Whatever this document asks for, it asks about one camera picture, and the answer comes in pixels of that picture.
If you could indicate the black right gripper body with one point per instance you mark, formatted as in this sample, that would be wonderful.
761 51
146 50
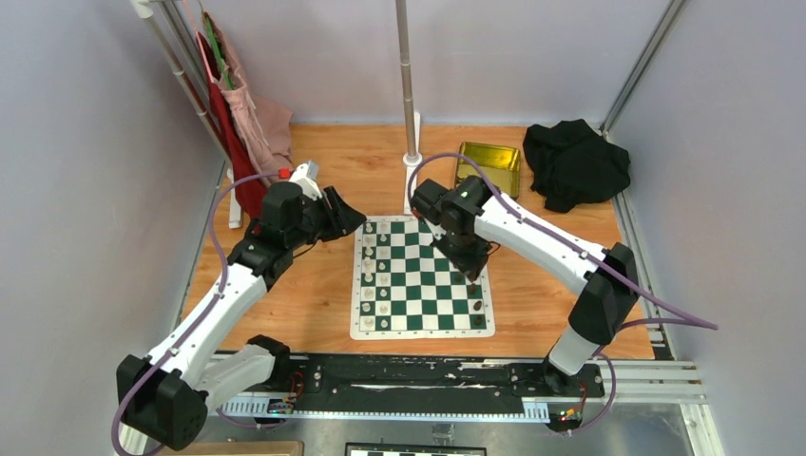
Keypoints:
467 253

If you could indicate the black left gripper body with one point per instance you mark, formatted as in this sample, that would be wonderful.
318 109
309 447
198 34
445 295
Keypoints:
310 227

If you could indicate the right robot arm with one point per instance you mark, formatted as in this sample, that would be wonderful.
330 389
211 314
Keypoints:
601 278

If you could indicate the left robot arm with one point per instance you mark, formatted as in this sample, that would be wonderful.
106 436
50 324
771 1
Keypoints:
168 393

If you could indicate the green white chess board mat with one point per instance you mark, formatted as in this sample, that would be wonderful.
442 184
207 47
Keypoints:
427 296

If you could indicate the red cloth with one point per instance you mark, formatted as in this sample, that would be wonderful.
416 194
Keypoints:
250 194

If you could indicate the white stand base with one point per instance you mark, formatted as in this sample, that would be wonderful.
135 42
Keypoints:
410 176

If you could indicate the decorated gold tin box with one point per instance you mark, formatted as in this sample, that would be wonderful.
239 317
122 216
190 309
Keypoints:
502 164

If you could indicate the pink cloth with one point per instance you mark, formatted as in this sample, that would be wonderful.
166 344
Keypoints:
262 125

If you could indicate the black cloth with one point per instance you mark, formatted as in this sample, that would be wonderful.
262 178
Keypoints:
572 165

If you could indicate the metal stand pole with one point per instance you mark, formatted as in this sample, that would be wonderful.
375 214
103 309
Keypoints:
412 154

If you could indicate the white clothes rack pole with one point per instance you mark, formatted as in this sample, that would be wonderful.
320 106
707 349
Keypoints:
171 29

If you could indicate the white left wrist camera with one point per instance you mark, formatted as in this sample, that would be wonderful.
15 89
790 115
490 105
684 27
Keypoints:
305 176

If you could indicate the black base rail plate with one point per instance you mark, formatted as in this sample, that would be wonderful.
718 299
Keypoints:
319 383

